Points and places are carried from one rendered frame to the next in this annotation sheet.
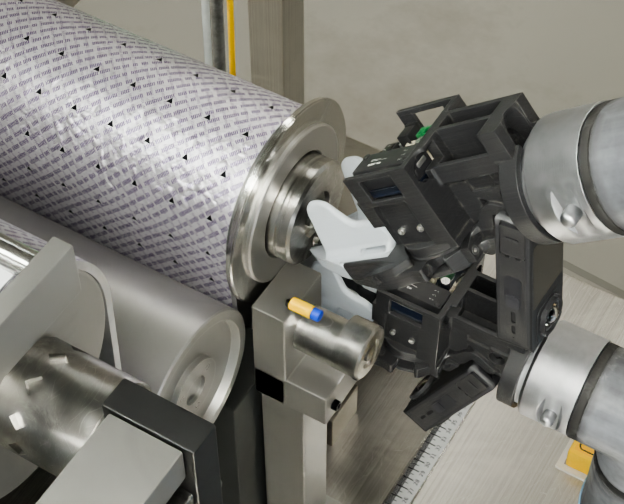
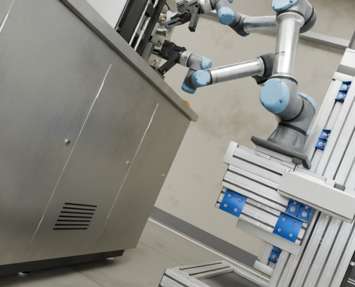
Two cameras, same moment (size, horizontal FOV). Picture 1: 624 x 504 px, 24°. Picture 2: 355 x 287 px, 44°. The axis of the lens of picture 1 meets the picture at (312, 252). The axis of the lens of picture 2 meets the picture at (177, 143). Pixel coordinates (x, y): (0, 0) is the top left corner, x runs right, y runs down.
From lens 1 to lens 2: 2.09 m
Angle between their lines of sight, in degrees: 55
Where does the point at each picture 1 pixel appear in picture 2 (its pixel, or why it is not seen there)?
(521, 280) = (194, 15)
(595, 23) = not seen: hidden behind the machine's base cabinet
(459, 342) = (172, 52)
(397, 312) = (166, 44)
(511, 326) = (191, 24)
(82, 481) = not seen: outside the picture
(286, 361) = (155, 32)
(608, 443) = (193, 58)
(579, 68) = not seen: hidden behind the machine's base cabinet
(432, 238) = (185, 9)
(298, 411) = (151, 44)
